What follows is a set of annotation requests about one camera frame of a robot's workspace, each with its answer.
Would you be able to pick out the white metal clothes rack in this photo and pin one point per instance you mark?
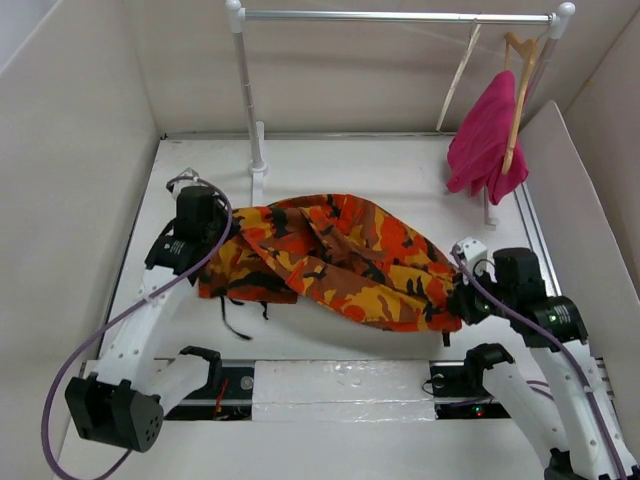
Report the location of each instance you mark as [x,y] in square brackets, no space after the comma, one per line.
[556,24]

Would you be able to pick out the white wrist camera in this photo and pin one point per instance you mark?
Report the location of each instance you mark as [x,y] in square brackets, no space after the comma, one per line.
[473,254]
[188,177]

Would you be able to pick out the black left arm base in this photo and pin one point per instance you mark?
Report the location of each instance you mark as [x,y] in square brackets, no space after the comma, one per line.
[229,399]

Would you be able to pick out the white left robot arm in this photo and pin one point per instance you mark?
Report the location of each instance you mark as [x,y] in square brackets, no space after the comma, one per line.
[124,399]

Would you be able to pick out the white plastic hanger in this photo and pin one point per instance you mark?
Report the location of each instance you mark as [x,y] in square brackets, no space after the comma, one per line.
[472,41]

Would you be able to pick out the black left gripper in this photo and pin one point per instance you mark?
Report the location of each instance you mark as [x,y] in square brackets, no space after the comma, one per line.
[225,218]

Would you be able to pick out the wooden hanger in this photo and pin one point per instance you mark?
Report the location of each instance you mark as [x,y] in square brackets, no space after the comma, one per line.
[528,52]

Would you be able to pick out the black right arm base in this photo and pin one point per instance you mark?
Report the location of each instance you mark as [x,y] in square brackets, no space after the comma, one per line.
[456,397]

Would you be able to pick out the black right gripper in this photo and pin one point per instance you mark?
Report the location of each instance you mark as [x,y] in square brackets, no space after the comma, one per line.
[459,302]

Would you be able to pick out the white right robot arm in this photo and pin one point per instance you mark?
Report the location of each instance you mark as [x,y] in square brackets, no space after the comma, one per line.
[573,428]

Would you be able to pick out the orange camouflage trousers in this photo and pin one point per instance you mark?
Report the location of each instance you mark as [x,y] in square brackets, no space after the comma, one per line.
[343,252]

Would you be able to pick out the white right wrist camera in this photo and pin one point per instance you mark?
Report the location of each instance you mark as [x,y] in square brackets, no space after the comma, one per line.
[473,254]

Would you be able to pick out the pink garment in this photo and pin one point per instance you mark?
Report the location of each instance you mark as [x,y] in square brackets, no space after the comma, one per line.
[476,153]

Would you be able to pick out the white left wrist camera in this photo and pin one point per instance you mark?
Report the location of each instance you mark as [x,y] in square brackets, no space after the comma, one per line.
[188,177]

